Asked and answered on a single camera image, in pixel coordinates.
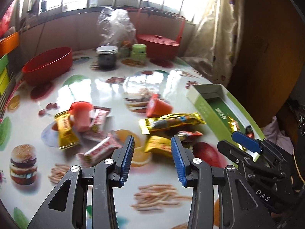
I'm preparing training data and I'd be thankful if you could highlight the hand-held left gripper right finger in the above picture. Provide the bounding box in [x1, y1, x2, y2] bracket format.
[171, 135, 278, 229]

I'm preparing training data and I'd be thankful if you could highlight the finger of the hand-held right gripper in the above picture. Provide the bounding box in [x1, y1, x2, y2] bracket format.
[231, 131, 286, 176]
[216, 140, 278, 173]

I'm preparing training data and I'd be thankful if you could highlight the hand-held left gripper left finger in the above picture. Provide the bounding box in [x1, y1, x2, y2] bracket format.
[27, 135, 135, 229]

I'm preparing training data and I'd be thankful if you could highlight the yellow snack packet red print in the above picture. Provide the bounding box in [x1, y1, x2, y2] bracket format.
[144, 135, 173, 157]
[57, 118, 80, 149]

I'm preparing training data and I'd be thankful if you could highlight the pink white wafer packet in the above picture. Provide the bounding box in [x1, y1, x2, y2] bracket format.
[82, 126, 109, 142]
[89, 106, 111, 127]
[77, 134, 123, 165]

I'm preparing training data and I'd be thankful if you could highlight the green cardboard box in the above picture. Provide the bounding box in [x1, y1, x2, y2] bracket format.
[186, 84, 266, 161]

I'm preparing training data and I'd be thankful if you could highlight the red jelly cup with label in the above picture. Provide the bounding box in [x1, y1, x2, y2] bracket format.
[146, 94, 172, 118]

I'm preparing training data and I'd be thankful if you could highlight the pink jelly cup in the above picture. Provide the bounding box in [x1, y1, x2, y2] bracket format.
[69, 101, 93, 132]

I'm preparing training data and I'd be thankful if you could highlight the gold emblem snack packet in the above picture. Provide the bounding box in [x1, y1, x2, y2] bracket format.
[54, 111, 72, 123]

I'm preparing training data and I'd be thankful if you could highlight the lilac bedsheet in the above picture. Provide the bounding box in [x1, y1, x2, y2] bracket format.
[264, 116, 287, 145]

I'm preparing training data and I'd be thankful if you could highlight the food print tablecloth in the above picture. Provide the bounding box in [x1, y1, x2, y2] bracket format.
[0, 48, 270, 229]

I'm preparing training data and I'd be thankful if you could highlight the wooden wardrobe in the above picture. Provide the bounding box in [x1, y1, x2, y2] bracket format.
[226, 0, 305, 134]

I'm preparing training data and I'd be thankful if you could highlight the dark jar with clear lid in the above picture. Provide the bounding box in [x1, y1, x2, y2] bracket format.
[96, 45, 119, 70]

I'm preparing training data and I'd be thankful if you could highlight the cream printed curtain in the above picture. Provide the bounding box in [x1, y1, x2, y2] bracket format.
[183, 0, 246, 89]

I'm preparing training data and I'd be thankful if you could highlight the red oval basin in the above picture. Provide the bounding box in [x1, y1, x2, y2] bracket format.
[22, 47, 73, 86]

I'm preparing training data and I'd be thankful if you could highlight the clear plastic bag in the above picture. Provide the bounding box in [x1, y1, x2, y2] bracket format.
[96, 7, 137, 50]

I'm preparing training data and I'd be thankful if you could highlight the striped paper bag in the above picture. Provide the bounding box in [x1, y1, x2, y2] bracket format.
[0, 76, 23, 121]

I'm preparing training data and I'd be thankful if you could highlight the yellow-green storage box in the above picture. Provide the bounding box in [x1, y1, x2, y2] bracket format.
[0, 68, 11, 96]

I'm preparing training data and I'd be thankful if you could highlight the green storage box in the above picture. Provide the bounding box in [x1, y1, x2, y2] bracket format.
[0, 54, 10, 73]

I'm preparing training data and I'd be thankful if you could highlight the orange storage box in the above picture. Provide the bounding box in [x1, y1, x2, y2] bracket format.
[0, 32, 19, 55]

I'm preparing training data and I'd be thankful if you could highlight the red patterned cloth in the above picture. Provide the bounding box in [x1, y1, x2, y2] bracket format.
[0, 2, 15, 37]

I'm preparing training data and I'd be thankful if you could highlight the red basket with handle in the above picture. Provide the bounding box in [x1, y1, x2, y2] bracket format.
[136, 8, 186, 60]

